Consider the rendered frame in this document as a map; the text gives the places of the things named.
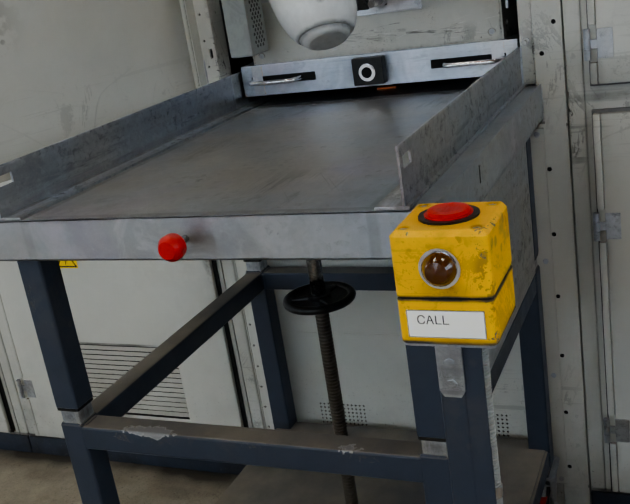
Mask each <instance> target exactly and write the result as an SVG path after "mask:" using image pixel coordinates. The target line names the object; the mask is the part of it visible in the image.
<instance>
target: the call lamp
mask: <svg viewBox="0 0 630 504"><path fill-rule="evenodd" d="M418 270H419V274H420V276H421V278H422V279H423V281H424V282H425V283H427V284H428V285H429V286H431V287H433V288H437V289H446V288H449V287H451V286H453V285H454V284H455V283H456V282H457V281H458V280H459V277H460V275H461V266H460V262H459V260H458V259H457V257H456V256H455V255H454V254H453V253H452V252H451V251H448V250H446V249H443V248H433V249H430V250H428V251H426V252H425V253H424V254H423V255H422V256H421V258H420V260H419V263H418Z"/></svg>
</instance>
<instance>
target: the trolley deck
mask: <svg viewBox="0 0 630 504"><path fill-rule="evenodd" d="M459 94H460V93H451V94H439V95H427V96H414V97H402V98H390V99H377V100H365V101H353V102H340V103H328V104H316V105H303V106H291V107H279V108H267V109H254V110H250V111H248V112H246V113H243V114H241V115H239V116H237V117H235V118H233V119H231V120H229V121H227V122H225V123H223V124H221V125H218V126H216V127H214V128H212V129H210V130H208V131H206V132H204V133H202V134H200V135H198V136H196V137H193V138H191V139H189V140H187V141H185V142H183V143H181V144H179V145H177V146H175V147H173V148H171V149H168V150H166V151H164V152H162V153H160V154H158V155H156V156H154V157H152V158H150V159H148V160H146V161H144V162H141V163H139V164H137V165H135V166H133V167H131V168H129V169H127V170H125V171H123V172H121V173H119V174H116V175H114V176H112V177H110V178H108V179H106V180H104V181H102V182H100V183H98V184H96V185H94V186H91V187H89V188H87V189H85V190H83V191H81V192H79V193H77V194H75V195H73V196H71V197H69V198H67V199H64V200H62V201H60V202H58V203H56V204H54V205H52V206H50V207H48V208H46V209H44V210H42V211H39V212H37V213H35V214H33V215H31V216H29V217H27V218H25V219H23V220H18V221H0V261H118V260H164V259H163V258H162V257H161V256H160V255H159V252H158V242H159V240H160V239H161V238H162V237H164V236H165V235H167V234H169V233H176V234H178V235H180V236H181V237H182V236H183V235H187V236H188V237H189V241H188V242H187V243H186V245H187V251H186V253H185V255H184V256H183V257H182V258H181V259H179V260H379V259H392V254H391V246H390V238H389V236H390V234H391V233H392V232H393V231H394V230H395V229H396V228H397V227H398V226H399V224H400V223H401V222H402V221H403V220H404V219H405V218H406V217H407V216H408V215H409V214H410V213H411V212H412V210H413V209H414V208H415V207H416V206H417V205H418V204H423V203H449V202H483V200H484V199H485V198H486V196H487V195H488V194H489V192H490V191H491V189H492V188H493V187H494V185H495V184H496V183H497V181H498V180H499V179H500V177H501V176H502V174H503V173H504V172H505V170H506V169H507V168H508V166H509V165H510V164H511V162H512V161H513V159H514V158H515V157H516V155H517V154H518V153H519V151H520V150H521V149H522V147H523V146H524V144H525V143H526V142H527V140H528V139H529V138H530V136H531V135H532V134H533V132H534V131H535V129H536V128H537V127H538V125H539V124H540V123H541V121H542V120H543V104H542V89H541V84H539V85H538V86H537V87H525V88H524V89H523V90H522V91H521V92H520V93H519V94H518V95H517V96H516V98H515V99H514V100H513V101H512V102H511V103H510V104H509V105H508V106H507V107H506V108H505V109H504V110H503V111H502V112H501V113H500V115H499V116H498V117H497V118H496V119H495V120H494V121H493V122H492V123H491V124H490V125H489V126H488V127H487V128H486V129H485V130H484V132H483V133H482V134H481V135H480V136H479V137H478V138H477V139H476V140H475V141H474V142H473V143H472V144H471V145H470V146H469V147H468V149H467V150H466V151H465V152H464V153H463V154H462V155H461V156H460V157H459V158H458V159H457V160H456V161H455V162H454V163H453V164H452V166H451V167H450V168H449V169H448V170H447V171H446V172H445V173H444V174H443V175H442V176H441V177H440V178H439V179H438V180H437V181H436V183H435V184H434V185H433V186H432V187H431V188H430V189H429V190H428V191H427V192H426V193H425V194H424V195H423V196H422V197H421V198H420V200H419V201H418V202H417V203H416V204H415V205H414V206H413V207H412V208H411V209H410V210H383V211H375V210H374V207H375V206H376V205H377V204H378V203H379V202H380V201H381V200H383V199H384V198H385V197H386V196H387V195H388V194H389V193H390V192H391V191H392V190H393V189H394V188H395V187H396V186H397V185H398V184H399V175H398V167H397V159H396V151H395V146H396V145H397V144H399V143H400V142H401V141H402V140H404V139H405V138H406V137H407V136H409V135H410V134H411V133H412V132H413V131H415V130H416V129H417V128H418V127H420V126H421V125H422V124H423V123H424V122H426V121H427V120H428V119H429V118H431V117H432V116H433V115H434V114H436V113H437V112H438V111H439V110H440V109H442V108H443V107H444V106H445V105H447V104H448V103H449V102H450V101H452V100H453V99H454V98H455V97H456V96H458V95H459Z"/></svg>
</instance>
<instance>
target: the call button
mask: <svg viewBox="0 0 630 504"><path fill-rule="evenodd" d="M473 211H474V210H473V208H472V207H470V206H469V205H468V204H466V203H461V202H449V203H442V204H437V205H434V206H432V207H430V208H428V210H427V211H426V212H425V213H424V217H425V218H426V219H428V220H432V221H450V220H456V219H461V218H464V217H467V216H469V215H471V214H472V213H473Z"/></svg>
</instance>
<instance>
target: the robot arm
mask: <svg viewBox="0 0 630 504"><path fill-rule="evenodd" d="M368 1H369V0H269V2H270V4H271V7H272V9H273V11H274V13H275V15H276V17H277V19H278V21H279V22H280V24H281V26H282V27H283V29H284V30H285V31H286V33H287V34H288V35H289V36H290V37H291V38H292V39H293V40H294V41H295V42H296V43H297V44H299V45H302V46H304V47H306V48H308V49H310V50H315V51H316V50H317V51H318V50H327V49H331V48H334V47H336V46H338V45H340V44H342V43H343V42H344V41H346V40H347V38H348V37H349V35H350V34H351V33H352V32H353V30H354V27H355V23H356V19H357V11H360V10H368V9H369V7H368V5H367V3H368Z"/></svg>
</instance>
